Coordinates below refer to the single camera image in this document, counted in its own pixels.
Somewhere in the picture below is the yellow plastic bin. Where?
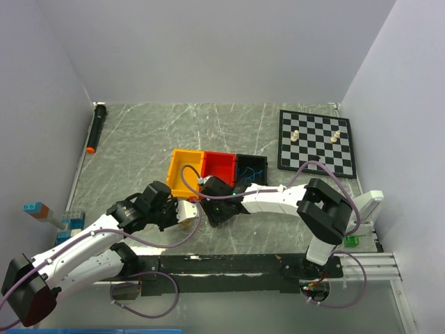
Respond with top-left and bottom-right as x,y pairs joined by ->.
166,148 -> 204,199

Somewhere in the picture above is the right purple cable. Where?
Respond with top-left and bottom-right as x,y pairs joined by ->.
180,160 -> 368,310

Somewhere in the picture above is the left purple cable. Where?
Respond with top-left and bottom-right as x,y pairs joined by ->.
0,201 -> 203,331

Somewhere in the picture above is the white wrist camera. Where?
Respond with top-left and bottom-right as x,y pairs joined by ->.
176,200 -> 198,223
197,175 -> 213,187

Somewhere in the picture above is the red plastic bin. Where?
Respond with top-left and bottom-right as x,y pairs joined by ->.
201,151 -> 236,186

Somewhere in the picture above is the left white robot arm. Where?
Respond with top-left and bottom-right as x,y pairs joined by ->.
1,181 -> 178,327

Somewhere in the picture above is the black plastic bin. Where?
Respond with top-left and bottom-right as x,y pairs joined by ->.
234,154 -> 268,186

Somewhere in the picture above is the white tape dispenser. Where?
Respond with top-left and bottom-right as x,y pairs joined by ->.
347,190 -> 385,236

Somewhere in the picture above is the black white chessboard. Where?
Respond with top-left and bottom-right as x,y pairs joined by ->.
277,110 -> 357,179

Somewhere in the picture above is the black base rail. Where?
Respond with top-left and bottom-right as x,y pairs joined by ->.
109,253 -> 343,296

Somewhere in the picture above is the blue wire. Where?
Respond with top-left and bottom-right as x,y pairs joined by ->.
238,166 -> 264,184

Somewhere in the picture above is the black orange marker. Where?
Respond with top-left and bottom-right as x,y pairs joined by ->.
86,104 -> 108,154

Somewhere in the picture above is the white chess pawn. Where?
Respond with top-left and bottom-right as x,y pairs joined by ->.
291,130 -> 299,143
330,130 -> 341,143

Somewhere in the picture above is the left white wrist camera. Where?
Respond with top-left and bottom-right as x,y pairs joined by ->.
176,200 -> 198,223

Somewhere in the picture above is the aluminium frame rail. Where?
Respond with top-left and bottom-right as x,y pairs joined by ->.
20,253 -> 418,334

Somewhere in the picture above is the purple cable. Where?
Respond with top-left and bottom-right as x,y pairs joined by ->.
180,160 -> 368,310
0,201 -> 203,331

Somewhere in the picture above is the green small clip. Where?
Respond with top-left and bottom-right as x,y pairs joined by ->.
343,235 -> 359,248

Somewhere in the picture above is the white chess pawn right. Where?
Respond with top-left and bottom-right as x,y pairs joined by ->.
330,130 -> 341,143

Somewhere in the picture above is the white chess pawn left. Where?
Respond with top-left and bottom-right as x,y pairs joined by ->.
291,130 -> 299,143

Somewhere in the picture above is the blue brown block tool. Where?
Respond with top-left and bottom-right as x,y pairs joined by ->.
23,202 -> 65,230

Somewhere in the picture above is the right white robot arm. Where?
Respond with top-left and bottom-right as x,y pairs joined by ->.
200,176 -> 353,277

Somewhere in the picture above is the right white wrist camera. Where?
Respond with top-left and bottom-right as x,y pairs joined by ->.
197,175 -> 213,187

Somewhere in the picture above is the blue box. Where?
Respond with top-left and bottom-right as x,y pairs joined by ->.
5,328 -> 183,334

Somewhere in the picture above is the blue toy brick stack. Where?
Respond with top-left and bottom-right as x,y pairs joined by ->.
55,209 -> 86,246

